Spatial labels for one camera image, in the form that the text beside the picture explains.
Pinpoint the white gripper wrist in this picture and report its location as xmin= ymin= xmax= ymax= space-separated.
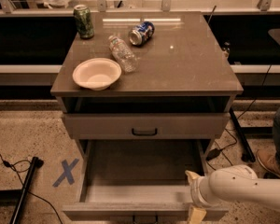
xmin=185 ymin=170 xmax=212 ymax=224

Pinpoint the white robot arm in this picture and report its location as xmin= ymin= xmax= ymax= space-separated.
xmin=185 ymin=165 xmax=280 ymax=224

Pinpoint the upper grey drawer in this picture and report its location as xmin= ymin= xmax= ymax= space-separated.
xmin=62 ymin=113 xmax=230 ymax=140

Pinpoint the grey drawer cabinet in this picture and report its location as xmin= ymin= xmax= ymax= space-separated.
xmin=51 ymin=12 xmax=243 ymax=152

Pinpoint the black power adapter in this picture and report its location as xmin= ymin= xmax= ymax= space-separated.
xmin=206 ymin=148 xmax=221 ymax=161

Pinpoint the black pole right floor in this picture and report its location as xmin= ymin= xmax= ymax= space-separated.
xmin=229 ymin=109 xmax=256 ymax=162

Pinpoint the black pole floor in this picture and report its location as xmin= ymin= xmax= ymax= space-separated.
xmin=9 ymin=157 xmax=43 ymax=224
xmin=229 ymin=109 xmax=256 ymax=162

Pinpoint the blue tape cross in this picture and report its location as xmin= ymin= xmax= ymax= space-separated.
xmin=53 ymin=159 xmax=79 ymax=188

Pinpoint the white paper bowl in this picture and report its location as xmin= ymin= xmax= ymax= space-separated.
xmin=72 ymin=58 xmax=121 ymax=91

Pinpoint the black pole left floor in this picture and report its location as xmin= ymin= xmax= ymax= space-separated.
xmin=9 ymin=157 xmax=43 ymax=224

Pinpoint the clear plastic water bottle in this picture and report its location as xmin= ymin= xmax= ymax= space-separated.
xmin=108 ymin=35 xmax=137 ymax=73

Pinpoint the blue soda can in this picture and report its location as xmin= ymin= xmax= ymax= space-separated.
xmin=129 ymin=21 xmax=155 ymax=46

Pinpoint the green soda can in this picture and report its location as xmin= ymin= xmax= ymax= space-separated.
xmin=74 ymin=5 xmax=94 ymax=39

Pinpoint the black cable right floor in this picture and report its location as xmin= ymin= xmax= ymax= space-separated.
xmin=206 ymin=63 xmax=274 ymax=170

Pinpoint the black cable floor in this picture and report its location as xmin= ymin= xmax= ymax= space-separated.
xmin=206 ymin=63 xmax=274 ymax=170
xmin=0 ymin=143 xmax=63 ymax=224

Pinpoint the black cable left floor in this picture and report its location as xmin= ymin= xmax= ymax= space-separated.
xmin=0 ymin=143 xmax=63 ymax=224

